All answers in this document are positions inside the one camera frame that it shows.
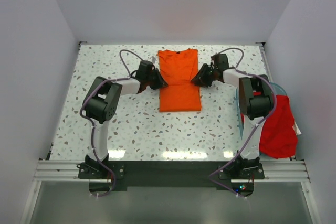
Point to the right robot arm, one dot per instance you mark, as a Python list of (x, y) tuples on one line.
[(256, 98)]

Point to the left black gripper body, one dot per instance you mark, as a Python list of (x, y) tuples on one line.
[(149, 78)]

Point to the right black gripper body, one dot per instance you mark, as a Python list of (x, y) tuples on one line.
[(213, 71)]

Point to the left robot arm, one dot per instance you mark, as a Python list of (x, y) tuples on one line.
[(101, 101)]

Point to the red t shirt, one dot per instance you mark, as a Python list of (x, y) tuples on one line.
[(278, 129)]

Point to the clear blue plastic bin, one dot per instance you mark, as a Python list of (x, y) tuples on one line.
[(278, 89)]

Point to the orange t shirt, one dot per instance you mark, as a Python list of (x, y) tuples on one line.
[(178, 68)]

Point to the white paper sheet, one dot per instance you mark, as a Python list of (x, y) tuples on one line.
[(296, 129)]

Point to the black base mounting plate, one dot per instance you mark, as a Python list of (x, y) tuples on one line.
[(121, 175)]

